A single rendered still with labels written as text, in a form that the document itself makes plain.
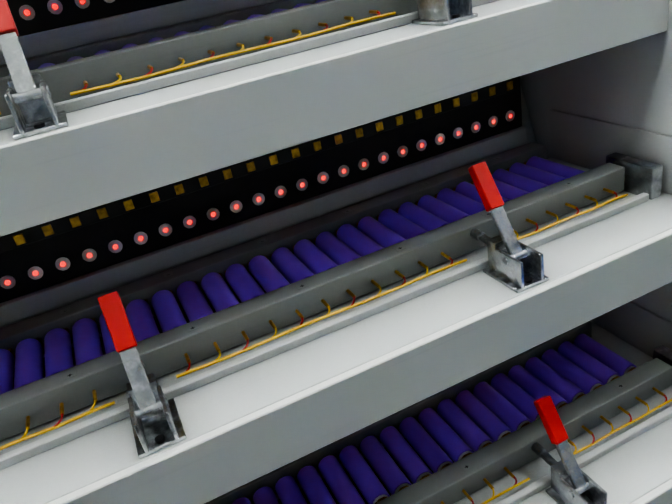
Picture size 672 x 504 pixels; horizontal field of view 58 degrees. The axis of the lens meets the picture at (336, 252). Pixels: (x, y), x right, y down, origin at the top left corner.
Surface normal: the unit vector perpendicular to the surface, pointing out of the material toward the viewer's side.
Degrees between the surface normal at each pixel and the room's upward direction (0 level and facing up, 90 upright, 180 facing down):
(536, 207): 109
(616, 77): 90
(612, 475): 19
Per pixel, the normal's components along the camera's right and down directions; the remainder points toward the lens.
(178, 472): 0.40, 0.36
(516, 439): -0.18, -0.87
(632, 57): -0.90, 0.33
